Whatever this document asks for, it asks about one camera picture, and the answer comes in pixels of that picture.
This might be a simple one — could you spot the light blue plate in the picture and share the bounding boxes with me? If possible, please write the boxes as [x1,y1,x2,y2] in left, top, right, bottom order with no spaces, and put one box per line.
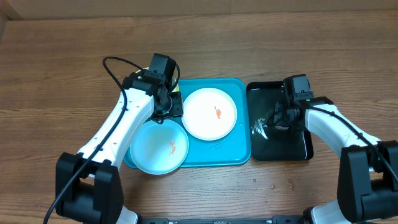
[129,120,189,175]

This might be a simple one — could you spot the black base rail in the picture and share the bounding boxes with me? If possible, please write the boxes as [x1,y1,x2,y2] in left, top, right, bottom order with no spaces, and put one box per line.
[137,215,310,224]

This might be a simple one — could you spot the green sponge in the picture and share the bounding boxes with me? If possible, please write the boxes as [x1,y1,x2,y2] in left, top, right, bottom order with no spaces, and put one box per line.
[275,125,290,131]

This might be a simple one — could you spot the teal plastic tray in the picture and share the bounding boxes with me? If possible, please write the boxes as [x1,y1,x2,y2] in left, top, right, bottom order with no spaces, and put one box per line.
[124,78,251,169]

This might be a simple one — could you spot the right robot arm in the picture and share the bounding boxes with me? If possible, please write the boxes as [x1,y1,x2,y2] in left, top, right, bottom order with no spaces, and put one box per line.
[267,97,397,223]

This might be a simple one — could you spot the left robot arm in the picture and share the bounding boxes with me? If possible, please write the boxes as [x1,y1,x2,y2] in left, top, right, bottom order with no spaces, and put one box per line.
[49,77,182,223]

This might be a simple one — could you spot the yellow-green plate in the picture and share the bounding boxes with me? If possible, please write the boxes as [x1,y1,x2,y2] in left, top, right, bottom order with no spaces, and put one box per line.
[135,70,179,92]

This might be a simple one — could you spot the white plate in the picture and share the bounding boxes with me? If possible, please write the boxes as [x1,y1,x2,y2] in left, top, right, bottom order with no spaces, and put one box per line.
[182,88,238,141]

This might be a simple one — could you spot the black rectangular tray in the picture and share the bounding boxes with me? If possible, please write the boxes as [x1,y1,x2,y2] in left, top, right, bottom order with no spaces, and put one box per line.
[246,81,314,161]

